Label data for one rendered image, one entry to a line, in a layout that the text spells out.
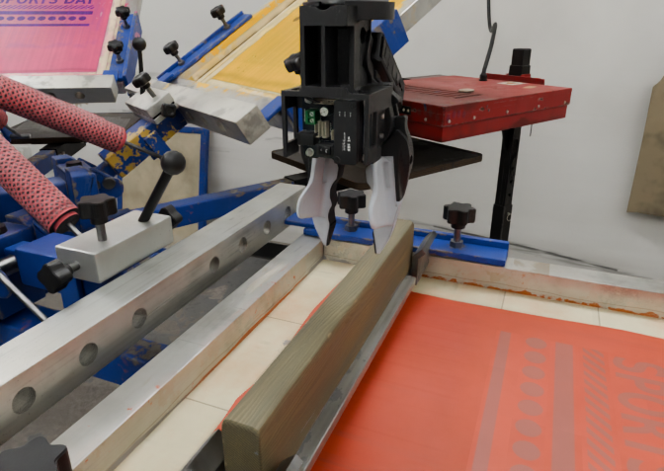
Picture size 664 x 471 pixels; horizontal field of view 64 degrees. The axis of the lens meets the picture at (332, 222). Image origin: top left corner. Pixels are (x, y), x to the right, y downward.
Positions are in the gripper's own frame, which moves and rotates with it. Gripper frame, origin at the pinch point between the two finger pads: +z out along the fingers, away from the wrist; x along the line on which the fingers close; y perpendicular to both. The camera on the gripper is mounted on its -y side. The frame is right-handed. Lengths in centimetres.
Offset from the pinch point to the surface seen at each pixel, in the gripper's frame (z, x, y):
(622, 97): 11, 40, -200
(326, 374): 9.2, 1.0, 9.4
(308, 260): 13.9, -14.2, -19.8
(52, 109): -5, -61, -21
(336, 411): 12.3, 2.1, 9.9
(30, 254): 7.8, -40.5, 3.2
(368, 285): 6.2, 0.9, -1.6
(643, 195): 49, 54, -195
